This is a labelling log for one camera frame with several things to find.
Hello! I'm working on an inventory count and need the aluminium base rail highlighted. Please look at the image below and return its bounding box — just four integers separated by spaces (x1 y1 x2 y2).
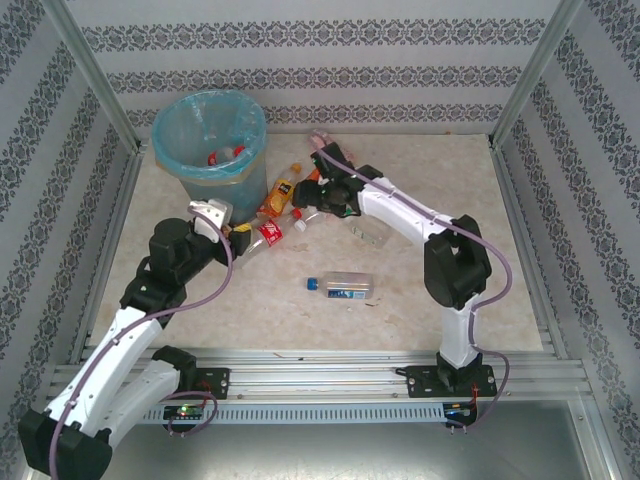
49 347 591 401

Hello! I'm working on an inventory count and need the blue plastic bin liner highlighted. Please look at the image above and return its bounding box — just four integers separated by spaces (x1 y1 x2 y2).
151 89 269 184

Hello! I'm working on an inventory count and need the pink label plastic bottle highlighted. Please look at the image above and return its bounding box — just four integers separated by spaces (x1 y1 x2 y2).
310 128 357 164

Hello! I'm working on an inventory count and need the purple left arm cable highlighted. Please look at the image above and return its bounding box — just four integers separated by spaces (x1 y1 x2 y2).
49 204 236 480

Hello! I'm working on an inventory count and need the yellow label bottle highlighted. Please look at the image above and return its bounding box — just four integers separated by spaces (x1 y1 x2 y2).
263 163 304 219

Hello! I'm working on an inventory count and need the white slotted cable duct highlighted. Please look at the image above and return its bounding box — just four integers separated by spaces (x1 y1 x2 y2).
107 402 446 426

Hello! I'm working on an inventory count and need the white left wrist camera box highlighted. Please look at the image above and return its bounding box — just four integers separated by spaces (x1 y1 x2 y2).
186 198 232 242

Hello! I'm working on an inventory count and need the aluminium frame post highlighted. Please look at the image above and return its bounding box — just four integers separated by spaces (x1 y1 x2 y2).
489 0 589 149
42 0 149 151

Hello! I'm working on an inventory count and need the grey metal mesh bin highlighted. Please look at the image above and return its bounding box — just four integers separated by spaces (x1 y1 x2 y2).
151 89 270 224

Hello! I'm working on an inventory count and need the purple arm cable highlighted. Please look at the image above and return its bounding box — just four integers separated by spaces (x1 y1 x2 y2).
310 128 514 436
49 204 236 480

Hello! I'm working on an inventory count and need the grey metal panel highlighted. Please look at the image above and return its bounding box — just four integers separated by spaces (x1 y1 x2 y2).
29 399 616 480

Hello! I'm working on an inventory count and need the small red label cola bottle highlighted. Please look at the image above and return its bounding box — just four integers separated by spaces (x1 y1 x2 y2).
234 218 308 269

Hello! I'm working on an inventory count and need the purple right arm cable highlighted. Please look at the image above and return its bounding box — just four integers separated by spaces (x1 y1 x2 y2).
310 128 514 436

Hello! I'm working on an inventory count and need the blue cap water bottle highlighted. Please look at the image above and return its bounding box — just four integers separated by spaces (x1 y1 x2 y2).
305 271 376 301

